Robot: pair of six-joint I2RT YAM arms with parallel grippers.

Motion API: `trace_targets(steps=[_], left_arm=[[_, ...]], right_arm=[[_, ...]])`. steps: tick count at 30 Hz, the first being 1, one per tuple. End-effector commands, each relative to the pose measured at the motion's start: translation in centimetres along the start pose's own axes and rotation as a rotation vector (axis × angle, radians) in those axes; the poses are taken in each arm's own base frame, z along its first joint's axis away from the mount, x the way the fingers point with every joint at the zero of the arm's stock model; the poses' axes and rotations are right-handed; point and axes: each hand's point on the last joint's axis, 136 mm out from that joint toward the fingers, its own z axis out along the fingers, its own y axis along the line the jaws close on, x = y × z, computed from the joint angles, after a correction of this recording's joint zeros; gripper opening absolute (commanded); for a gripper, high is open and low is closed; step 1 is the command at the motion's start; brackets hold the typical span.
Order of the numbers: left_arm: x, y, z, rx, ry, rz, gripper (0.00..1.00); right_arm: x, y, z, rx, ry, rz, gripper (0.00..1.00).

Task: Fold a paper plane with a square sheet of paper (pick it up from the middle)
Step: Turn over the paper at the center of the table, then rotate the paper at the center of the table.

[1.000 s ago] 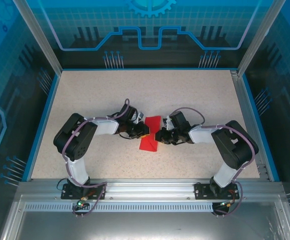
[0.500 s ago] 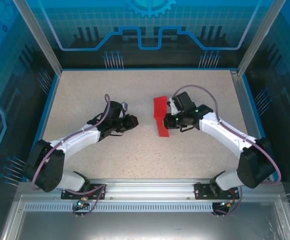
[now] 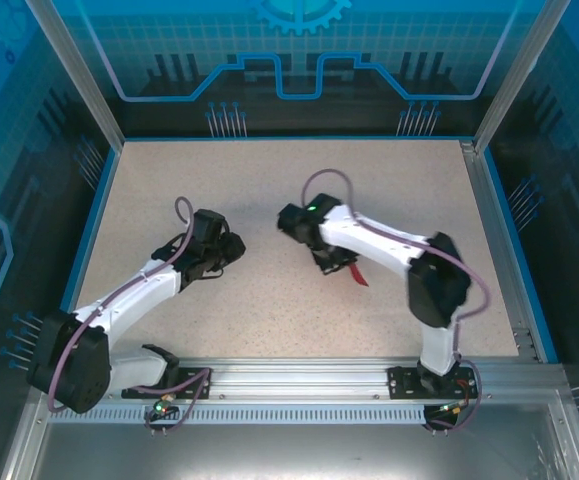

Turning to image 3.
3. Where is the right cable plug green light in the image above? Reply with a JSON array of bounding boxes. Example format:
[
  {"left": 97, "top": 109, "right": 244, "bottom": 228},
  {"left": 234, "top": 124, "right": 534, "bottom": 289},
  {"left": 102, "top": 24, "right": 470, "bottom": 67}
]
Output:
[{"left": 437, "top": 399, "right": 471, "bottom": 419}]

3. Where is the right aluminium frame post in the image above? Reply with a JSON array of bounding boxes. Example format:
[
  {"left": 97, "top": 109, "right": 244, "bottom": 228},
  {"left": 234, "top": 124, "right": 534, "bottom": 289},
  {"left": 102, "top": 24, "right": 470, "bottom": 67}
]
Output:
[{"left": 473, "top": 0, "right": 573, "bottom": 151}]

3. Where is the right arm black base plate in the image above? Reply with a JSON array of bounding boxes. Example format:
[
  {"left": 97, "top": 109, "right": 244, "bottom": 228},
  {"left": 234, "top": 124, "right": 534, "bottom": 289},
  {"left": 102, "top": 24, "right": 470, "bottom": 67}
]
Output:
[{"left": 387, "top": 364, "right": 480, "bottom": 400}]

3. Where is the metal sheet tray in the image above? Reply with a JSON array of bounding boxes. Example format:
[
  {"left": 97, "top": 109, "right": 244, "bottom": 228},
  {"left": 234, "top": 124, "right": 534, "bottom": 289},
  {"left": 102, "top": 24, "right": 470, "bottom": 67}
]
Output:
[{"left": 0, "top": 389, "right": 579, "bottom": 480}]

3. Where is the left cable plug green light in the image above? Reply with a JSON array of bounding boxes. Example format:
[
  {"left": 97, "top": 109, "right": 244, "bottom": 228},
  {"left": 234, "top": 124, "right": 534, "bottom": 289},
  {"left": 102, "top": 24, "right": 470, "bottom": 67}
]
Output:
[{"left": 151, "top": 393, "right": 178, "bottom": 417}]

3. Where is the aluminium frame post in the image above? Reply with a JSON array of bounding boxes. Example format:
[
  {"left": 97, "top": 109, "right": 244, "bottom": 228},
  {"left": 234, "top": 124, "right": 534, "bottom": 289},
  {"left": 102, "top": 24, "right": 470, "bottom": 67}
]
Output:
[
  {"left": 473, "top": 0, "right": 573, "bottom": 151},
  {"left": 24, "top": 0, "right": 126, "bottom": 150}
]

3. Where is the left aluminium frame post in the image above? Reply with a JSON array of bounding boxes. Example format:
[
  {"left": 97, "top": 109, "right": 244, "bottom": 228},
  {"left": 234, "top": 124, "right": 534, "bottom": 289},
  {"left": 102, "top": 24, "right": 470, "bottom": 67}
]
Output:
[{"left": 24, "top": 0, "right": 126, "bottom": 150}]

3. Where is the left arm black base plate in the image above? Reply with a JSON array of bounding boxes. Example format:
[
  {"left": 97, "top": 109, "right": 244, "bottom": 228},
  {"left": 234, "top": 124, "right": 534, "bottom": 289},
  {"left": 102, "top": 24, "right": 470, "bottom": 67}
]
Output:
[{"left": 121, "top": 366, "right": 214, "bottom": 400}]

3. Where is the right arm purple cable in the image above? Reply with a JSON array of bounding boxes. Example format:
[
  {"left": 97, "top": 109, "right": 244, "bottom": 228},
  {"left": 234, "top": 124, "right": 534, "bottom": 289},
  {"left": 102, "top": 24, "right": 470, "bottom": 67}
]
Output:
[{"left": 301, "top": 168, "right": 494, "bottom": 436}]

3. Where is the red cloth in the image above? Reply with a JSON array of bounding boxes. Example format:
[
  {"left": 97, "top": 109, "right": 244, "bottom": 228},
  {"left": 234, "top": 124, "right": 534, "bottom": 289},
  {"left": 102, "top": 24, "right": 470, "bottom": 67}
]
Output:
[{"left": 347, "top": 263, "right": 371, "bottom": 290}]

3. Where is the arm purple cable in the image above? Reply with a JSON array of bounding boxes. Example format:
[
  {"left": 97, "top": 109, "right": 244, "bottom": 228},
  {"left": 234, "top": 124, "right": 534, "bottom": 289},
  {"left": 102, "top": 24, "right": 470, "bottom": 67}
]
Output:
[
  {"left": 47, "top": 195, "right": 215, "bottom": 437},
  {"left": 301, "top": 168, "right": 494, "bottom": 436}
]

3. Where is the slotted grey cable duct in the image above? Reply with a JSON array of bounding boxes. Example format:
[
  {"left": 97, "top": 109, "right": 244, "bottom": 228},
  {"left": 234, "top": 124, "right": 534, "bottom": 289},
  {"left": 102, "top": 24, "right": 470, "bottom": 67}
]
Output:
[{"left": 47, "top": 405, "right": 428, "bottom": 425}]

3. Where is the cable plug green light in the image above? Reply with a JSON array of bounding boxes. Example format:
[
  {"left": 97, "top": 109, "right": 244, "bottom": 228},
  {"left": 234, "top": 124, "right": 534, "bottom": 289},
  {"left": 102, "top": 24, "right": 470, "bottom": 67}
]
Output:
[
  {"left": 151, "top": 393, "right": 178, "bottom": 417},
  {"left": 437, "top": 399, "right": 471, "bottom": 419}
]

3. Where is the blue table border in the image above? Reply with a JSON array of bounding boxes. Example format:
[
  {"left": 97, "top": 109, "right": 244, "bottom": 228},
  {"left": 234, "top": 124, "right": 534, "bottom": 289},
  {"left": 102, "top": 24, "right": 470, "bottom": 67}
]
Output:
[{"left": 42, "top": 134, "right": 561, "bottom": 365}]

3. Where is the wide aluminium mounting rail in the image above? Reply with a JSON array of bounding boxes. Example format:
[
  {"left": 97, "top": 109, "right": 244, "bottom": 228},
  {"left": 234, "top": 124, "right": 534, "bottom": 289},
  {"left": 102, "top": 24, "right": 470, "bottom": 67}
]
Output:
[{"left": 36, "top": 357, "right": 565, "bottom": 401}]

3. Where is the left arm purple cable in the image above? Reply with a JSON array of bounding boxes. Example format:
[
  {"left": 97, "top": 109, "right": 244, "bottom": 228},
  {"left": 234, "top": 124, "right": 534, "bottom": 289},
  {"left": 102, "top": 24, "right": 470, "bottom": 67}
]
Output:
[{"left": 47, "top": 195, "right": 215, "bottom": 437}]

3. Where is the aluminium side rail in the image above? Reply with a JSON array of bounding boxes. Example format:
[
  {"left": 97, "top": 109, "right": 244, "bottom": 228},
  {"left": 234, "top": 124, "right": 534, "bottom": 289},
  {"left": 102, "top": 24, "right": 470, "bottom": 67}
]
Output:
[{"left": 460, "top": 140, "right": 541, "bottom": 362}]

